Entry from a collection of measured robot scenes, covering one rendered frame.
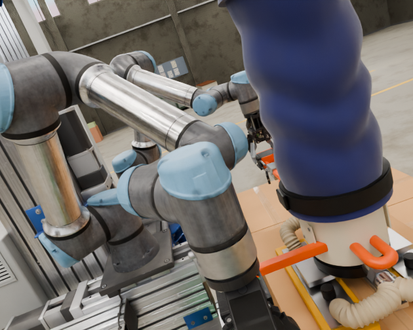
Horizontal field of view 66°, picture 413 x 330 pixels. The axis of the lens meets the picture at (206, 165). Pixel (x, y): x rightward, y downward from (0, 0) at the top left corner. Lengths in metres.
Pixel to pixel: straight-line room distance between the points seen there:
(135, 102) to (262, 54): 0.24
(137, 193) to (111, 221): 0.52
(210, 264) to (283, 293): 0.49
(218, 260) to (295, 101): 0.33
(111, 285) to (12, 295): 0.41
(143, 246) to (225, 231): 0.67
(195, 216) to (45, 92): 0.44
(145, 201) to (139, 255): 0.59
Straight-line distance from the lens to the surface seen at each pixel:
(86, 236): 0.91
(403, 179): 2.12
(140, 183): 0.42
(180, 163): 0.33
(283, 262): 0.72
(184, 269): 1.02
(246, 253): 0.38
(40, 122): 0.71
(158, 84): 1.20
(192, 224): 0.35
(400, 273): 0.83
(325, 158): 0.61
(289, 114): 0.59
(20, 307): 1.33
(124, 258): 1.00
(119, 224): 0.95
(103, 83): 0.67
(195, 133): 0.51
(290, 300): 0.83
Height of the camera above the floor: 1.52
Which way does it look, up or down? 17 degrees down
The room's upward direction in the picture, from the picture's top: 21 degrees counter-clockwise
